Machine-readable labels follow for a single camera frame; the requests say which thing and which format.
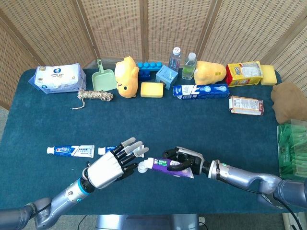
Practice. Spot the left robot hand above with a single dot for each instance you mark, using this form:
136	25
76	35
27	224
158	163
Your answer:
103	170

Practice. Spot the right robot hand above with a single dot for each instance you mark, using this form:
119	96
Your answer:
194	160

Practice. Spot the purple toothpaste tube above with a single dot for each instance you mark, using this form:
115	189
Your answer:
158	164

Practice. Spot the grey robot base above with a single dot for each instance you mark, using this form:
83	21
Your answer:
148	222

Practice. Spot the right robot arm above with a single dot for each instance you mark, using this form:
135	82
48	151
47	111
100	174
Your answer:
239	176

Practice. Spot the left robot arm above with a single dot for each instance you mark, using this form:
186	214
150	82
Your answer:
60	201

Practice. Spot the blue white toothpaste tube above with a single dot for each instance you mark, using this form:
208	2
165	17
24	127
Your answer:
108	150

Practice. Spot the blue white toothpaste with seven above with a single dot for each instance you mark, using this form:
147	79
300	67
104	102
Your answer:
72	151

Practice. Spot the blue toothpaste carton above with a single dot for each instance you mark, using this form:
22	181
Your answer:
204	91

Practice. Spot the brown white small carton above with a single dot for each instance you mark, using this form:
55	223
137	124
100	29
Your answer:
247	105

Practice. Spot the yellow sponge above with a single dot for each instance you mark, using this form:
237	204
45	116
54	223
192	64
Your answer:
268	75
152	89

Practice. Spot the green plastic dustpan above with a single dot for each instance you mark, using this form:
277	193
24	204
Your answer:
103	81

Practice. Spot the light blue cardboard box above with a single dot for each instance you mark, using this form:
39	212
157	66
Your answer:
165	76

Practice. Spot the yellow plush toy with tag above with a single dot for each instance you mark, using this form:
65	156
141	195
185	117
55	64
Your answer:
208	73

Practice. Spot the clear bottle green label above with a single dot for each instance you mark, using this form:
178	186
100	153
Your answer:
189	69

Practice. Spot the yellow plush duck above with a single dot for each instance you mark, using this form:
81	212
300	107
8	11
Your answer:
127	76

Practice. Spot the yellow snack package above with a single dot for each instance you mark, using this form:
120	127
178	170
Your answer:
242	74

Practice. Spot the blue building block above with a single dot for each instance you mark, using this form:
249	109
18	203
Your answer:
146	72

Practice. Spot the clear bottle pink label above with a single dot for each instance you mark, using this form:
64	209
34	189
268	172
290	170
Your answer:
174	61

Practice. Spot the white tissue pack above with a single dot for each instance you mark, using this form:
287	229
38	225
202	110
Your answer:
60	77

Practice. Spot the brown plush toy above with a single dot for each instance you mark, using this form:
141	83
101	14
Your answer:
287	103

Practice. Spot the woven folding screen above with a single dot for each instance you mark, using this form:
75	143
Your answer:
115	24

